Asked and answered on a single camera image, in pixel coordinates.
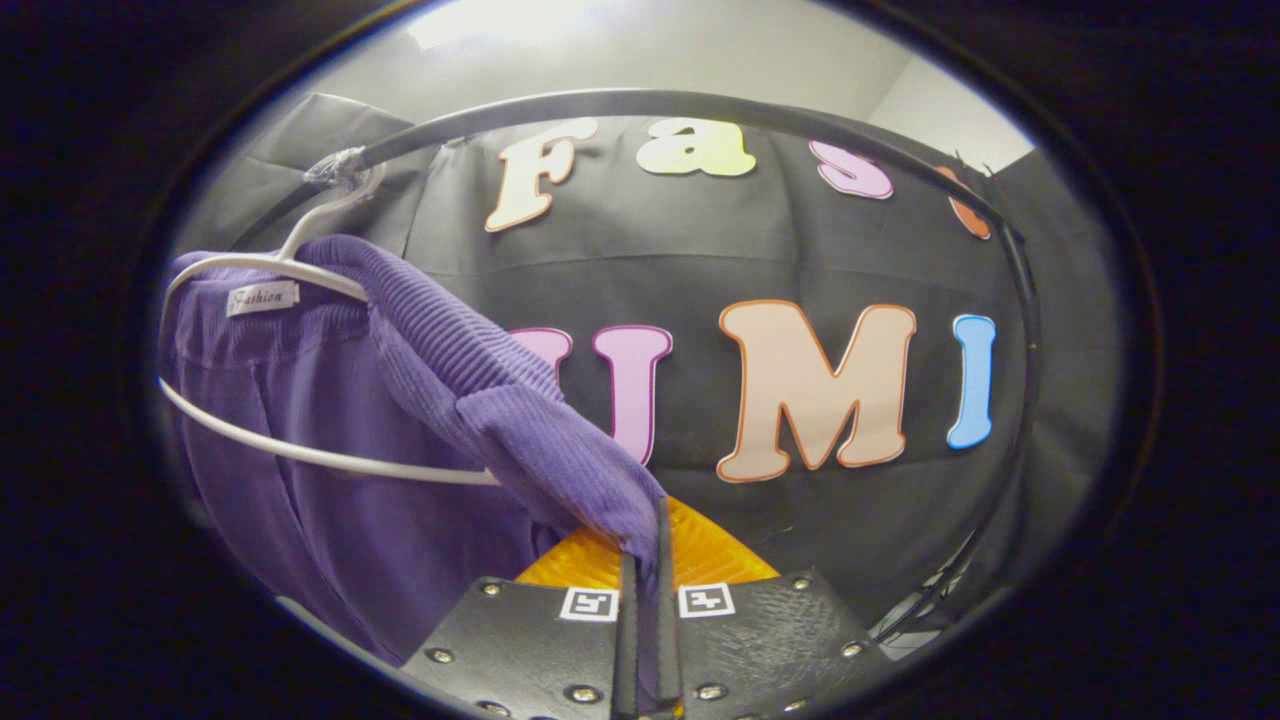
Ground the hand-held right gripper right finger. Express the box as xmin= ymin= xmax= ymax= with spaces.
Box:
xmin=655 ymin=495 xmax=894 ymax=720

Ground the black backdrop cloth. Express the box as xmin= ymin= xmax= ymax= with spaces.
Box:
xmin=175 ymin=92 xmax=1126 ymax=651

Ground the ceiling light panel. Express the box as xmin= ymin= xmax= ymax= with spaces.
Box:
xmin=405 ymin=0 xmax=591 ymax=51

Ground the purple collared shirt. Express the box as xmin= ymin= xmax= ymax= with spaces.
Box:
xmin=158 ymin=234 xmax=671 ymax=701

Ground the white taped-hook clothes hanger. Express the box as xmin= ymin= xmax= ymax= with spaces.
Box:
xmin=155 ymin=165 xmax=501 ymax=488

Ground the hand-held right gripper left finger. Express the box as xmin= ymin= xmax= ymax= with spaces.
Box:
xmin=398 ymin=528 xmax=642 ymax=720

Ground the black clothes rail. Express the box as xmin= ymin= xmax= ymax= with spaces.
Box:
xmin=228 ymin=87 xmax=1043 ymax=641

